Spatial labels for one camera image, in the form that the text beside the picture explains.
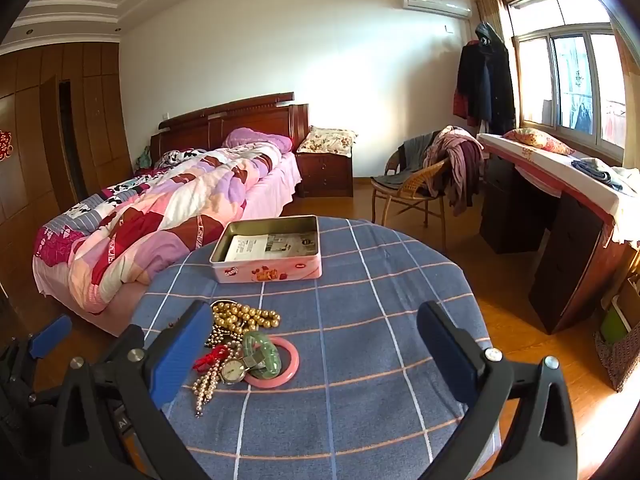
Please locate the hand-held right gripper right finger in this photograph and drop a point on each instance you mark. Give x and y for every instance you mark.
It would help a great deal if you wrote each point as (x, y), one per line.
(445, 350)

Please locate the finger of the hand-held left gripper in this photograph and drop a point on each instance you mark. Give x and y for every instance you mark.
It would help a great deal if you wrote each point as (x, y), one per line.
(50, 335)

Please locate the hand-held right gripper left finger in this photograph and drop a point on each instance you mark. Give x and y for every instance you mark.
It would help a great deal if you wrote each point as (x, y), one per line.
(185, 350)

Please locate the red knot tassel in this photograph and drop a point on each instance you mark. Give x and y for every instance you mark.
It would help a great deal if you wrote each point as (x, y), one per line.
(212, 356)

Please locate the silver wristwatch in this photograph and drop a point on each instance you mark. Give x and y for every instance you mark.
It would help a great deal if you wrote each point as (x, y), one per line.
(231, 371)

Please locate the round silver tin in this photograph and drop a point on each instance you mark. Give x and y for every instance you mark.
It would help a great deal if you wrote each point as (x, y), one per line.
(222, 302)

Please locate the green jade bangle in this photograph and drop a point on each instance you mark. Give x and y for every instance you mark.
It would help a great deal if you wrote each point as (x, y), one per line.
(252, 342)

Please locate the pink bangle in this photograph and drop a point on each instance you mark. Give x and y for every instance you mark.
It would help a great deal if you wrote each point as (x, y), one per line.
(292, 360)

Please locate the pink tin box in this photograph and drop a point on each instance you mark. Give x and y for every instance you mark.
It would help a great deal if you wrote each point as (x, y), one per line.
(265, 272)

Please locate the blue plaid tablecloth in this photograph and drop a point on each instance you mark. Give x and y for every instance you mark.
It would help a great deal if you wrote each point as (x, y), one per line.
(375, 310)

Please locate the pink patchwork quilt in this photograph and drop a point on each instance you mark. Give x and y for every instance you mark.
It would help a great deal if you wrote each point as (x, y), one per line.
(165, 220)

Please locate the dark wooden desk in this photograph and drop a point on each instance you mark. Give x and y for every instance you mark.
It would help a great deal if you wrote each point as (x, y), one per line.
(565, 260)

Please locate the wicker chair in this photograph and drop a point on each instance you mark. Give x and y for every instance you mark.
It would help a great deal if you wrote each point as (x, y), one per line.
(400, 195)

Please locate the patterned storage basket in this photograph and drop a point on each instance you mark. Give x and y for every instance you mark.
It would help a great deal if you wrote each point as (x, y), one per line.
(620, 360)

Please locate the pink and maroon clothes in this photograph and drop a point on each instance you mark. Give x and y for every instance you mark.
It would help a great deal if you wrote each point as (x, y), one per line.
(460, 160)

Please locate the black and white pillow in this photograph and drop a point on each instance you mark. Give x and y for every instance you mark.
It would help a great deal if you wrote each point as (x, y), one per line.
(175, 157)

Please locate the red paper decoration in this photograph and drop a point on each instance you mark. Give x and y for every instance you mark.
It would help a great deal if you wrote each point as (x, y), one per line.
(4, 145)

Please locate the green bag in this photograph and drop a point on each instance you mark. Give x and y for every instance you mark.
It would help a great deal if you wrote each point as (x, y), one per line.
(143, 158)

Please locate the grey garment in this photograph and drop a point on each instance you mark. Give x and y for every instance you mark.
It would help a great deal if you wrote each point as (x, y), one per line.
(415, 152)

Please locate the white desk cloth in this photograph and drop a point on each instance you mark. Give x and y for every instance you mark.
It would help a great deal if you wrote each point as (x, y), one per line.
(540, 162)

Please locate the wooden nightstand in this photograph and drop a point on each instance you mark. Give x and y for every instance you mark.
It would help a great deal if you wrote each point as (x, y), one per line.
(325, 175)

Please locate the purple pillow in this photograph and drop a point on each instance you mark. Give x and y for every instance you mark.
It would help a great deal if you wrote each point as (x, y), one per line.
(255, 139)

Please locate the pink floral cushion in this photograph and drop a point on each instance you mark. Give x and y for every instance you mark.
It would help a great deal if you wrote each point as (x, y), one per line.
(537, 139)

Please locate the brown wooden wardrobe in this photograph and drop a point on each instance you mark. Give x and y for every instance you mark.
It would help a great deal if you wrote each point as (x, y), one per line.
(100, 110)

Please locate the wooden bed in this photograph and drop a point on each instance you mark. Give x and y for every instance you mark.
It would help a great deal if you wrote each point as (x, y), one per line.
(225, 120)

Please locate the folded clothes pile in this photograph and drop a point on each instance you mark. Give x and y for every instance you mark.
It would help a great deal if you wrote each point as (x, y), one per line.
(600, 170)

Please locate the floral pillow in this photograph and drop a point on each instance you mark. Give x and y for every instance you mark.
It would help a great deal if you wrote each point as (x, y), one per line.
(327, 141)

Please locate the hanging dark coats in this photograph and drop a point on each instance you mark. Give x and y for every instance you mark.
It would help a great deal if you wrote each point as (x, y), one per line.
(485, 85)

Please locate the window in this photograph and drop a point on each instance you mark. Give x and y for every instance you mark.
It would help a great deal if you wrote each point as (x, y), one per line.
(570, 75)

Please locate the beige curtain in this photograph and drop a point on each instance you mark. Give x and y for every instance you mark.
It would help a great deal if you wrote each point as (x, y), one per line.
(487, 5)

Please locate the white air conditioner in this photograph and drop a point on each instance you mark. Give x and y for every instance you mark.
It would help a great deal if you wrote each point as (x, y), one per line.
(435, 0)

